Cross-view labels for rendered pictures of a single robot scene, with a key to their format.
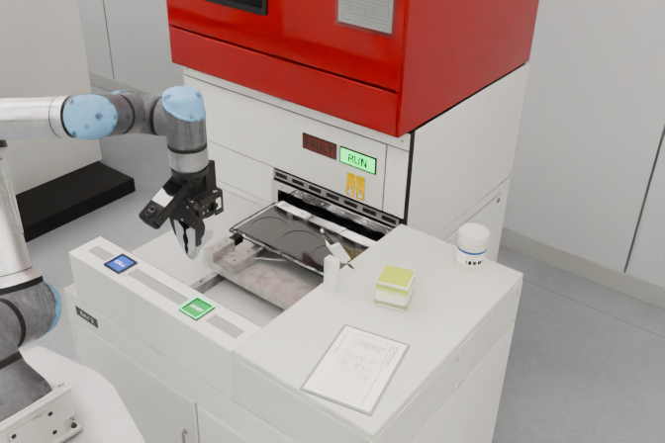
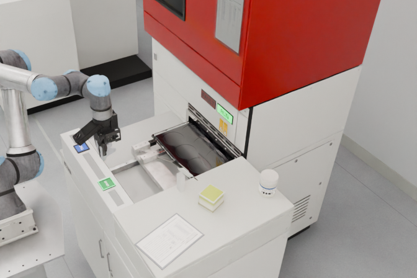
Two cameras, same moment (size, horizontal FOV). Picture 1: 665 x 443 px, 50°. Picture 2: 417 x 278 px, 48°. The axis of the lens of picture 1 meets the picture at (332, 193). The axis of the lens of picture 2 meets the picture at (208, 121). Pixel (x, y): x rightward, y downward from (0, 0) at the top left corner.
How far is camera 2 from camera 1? 0.61 m
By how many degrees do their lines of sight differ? 16
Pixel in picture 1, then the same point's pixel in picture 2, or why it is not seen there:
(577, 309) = (392, 213)
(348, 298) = (187, 197)
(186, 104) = (96, 87)
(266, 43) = (184, 36)
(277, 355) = (133, 222)
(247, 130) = (177, 77)
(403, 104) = (242, 93)
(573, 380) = (367, 259)
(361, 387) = (165, 252)
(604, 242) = not seen: outside the picture
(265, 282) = (156, 172)
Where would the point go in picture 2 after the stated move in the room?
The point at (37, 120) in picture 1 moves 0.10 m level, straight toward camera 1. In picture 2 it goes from (22, 84) to (15, 102)
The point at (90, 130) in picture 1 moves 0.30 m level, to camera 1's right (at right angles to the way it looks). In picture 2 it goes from (40, 97) to (125, 118)
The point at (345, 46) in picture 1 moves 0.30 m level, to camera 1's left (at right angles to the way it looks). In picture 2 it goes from (218, 52) to (149, 38)
